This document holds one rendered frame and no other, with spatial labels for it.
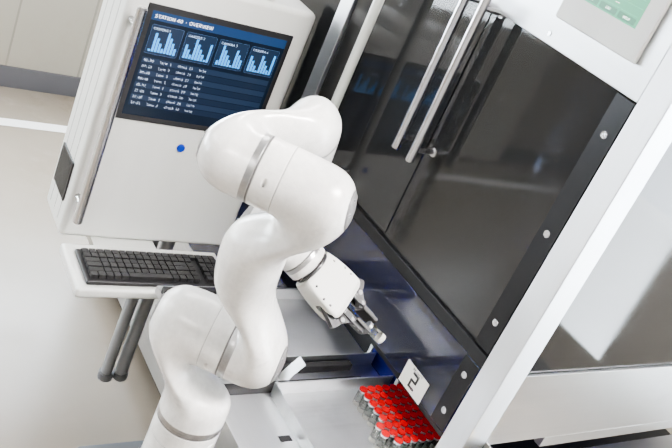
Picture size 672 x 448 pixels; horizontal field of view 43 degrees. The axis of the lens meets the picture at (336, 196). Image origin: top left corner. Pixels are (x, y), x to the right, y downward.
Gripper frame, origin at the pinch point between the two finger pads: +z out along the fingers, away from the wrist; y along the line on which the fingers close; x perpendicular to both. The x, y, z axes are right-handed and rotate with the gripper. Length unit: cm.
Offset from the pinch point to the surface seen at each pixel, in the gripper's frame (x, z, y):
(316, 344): -45.1, 15.0, -12.7
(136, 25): -37, -70, -34
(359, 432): -25.0, 26.4, 5.8
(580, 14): 43, -17, -55
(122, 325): -123, -9, -10
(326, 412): -29.5, 19.1, 5.8
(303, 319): -52, 11, -19
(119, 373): -137, 4, -3
